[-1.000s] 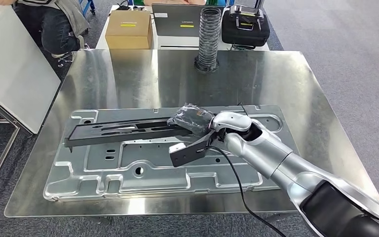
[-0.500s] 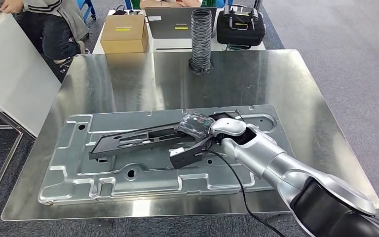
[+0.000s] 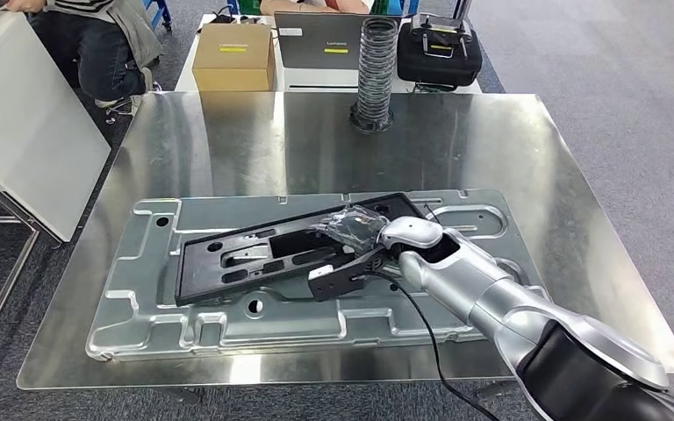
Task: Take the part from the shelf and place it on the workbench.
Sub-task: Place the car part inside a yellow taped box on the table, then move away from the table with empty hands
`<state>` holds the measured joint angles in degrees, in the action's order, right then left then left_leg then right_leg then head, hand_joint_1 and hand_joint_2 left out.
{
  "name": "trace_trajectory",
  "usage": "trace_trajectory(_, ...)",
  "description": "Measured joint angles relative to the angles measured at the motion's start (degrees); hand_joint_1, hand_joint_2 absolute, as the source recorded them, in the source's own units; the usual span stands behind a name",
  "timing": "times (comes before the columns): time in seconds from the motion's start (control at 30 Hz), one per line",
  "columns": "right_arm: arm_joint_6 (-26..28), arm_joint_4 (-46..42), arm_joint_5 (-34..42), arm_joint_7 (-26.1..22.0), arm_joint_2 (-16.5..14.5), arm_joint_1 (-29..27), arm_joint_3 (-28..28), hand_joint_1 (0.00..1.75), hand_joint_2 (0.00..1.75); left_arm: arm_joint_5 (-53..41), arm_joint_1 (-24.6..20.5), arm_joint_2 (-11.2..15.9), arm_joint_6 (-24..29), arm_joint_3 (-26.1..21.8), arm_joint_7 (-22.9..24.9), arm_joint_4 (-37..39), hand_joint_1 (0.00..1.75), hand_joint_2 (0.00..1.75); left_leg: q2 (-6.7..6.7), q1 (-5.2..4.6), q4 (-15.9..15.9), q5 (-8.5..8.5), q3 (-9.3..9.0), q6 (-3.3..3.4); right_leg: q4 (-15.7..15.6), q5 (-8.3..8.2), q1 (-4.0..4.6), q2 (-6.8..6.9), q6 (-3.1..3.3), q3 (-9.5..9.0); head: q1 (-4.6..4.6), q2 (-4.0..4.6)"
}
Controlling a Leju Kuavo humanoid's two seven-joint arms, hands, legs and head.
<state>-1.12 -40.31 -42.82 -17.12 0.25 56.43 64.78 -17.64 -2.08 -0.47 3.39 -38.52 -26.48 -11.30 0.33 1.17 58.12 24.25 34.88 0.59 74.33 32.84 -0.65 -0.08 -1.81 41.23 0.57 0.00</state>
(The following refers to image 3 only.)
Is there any white board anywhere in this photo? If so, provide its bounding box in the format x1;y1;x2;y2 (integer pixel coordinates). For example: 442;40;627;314
0;11;112;244

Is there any steel workbench table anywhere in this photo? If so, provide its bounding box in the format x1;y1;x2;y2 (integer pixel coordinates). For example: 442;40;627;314
16;89;674;408

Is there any black camera cable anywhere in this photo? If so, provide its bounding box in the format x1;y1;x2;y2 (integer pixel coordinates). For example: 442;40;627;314
366;268;502;421

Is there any grey corrugated hose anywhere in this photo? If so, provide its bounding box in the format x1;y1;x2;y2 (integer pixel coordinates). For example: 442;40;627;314
348;16;402;134

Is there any blue metal shelf rack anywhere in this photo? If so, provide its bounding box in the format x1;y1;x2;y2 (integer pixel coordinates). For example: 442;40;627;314
142;0;174;32

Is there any grey remote controller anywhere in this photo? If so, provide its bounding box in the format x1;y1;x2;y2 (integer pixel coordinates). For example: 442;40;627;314
411;12;473;60

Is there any white table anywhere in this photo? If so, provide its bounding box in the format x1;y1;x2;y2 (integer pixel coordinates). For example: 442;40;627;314
173;12;484;96

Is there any black carry case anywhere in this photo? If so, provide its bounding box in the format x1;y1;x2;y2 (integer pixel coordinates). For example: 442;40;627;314
396;23;484;89

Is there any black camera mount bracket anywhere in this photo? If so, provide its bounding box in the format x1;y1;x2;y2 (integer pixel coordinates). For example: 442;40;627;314
306;246;401;303

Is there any stamped sheet metal plate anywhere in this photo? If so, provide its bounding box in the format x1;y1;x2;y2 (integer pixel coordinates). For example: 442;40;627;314
85;188;551;363

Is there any black plastic panel part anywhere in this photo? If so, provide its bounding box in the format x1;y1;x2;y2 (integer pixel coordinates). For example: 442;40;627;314
174;191;431;308

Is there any person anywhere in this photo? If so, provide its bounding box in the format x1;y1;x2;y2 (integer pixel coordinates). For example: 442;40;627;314
258;0;373;17
0;0;165;118

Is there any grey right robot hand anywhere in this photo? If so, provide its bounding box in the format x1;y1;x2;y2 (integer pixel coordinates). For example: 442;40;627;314
322;204;391;255

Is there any grey laptop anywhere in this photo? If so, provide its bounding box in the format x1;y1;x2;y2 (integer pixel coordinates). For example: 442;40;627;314
273;11;408;72

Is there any brown cardboard box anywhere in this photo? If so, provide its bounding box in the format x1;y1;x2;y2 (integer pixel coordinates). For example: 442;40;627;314
191;23;277;94

